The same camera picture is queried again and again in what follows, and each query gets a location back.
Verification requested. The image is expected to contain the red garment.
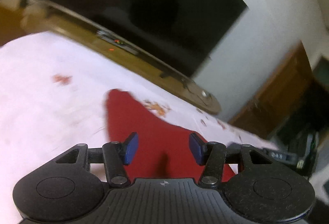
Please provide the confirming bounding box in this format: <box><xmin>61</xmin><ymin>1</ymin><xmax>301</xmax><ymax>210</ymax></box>
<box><xmin>104</xmin><ymin>88</ymin><xmax>238</xmax><ymax>183</ymax></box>

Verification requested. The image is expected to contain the wooden television stand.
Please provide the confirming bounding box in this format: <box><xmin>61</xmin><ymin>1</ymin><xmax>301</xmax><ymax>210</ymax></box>
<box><xmin>20</xmin><ymin>0</ymin><xmax>223</xmax><ymax>116</ymax></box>

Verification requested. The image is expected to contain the wooden cabinet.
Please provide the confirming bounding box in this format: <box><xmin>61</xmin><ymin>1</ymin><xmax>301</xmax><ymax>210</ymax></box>
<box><xmin>228</xmin><ymin>41</ymin><xmax>316</xmax><ymax>138</ymax></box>

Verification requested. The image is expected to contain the white floral quilt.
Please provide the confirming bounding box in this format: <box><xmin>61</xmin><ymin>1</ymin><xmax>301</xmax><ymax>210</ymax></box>
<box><xmin>0</xmin><ymin>31</ymin><xmax>283</xmax><ymax>224</ymax></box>

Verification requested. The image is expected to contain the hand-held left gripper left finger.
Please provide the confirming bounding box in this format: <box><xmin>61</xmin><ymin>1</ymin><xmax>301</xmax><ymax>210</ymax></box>
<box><xmin>55</xmin><ymin>132</ymin><xmax>139</xmax><ymax>188</ymax></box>

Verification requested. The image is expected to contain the black flat television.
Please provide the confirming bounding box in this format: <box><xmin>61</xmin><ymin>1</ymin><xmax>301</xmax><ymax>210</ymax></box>
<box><xmin>36</xmin><ymin>0</ymin><xmax>250</xmax><ymax>79</ymax></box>

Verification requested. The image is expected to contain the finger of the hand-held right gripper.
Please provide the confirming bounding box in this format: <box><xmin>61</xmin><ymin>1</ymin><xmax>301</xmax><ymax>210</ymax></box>
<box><xmin>226</xmin><ymin>142</ymin><xmax>242</xmax><ymax>156</ymax></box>

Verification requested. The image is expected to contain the grey set-top box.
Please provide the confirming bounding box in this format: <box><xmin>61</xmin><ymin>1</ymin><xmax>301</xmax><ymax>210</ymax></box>
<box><xmin>96</xmin><ymin>30</ymin><xmax>141</xmax><ymax>55</ymax></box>

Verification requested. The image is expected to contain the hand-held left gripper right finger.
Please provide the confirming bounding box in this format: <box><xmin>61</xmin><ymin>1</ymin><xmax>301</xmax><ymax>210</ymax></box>
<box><xmin>188</xmin><ymin>132</ymin><xmax>274</xmax><ymax>187</ymax></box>

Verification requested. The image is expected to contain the thin black cable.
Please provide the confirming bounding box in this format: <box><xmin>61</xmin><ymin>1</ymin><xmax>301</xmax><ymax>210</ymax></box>
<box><xmin>181</xmin><ymin>79</ymin><xmax>206</xmax><ymax>97</ymax></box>

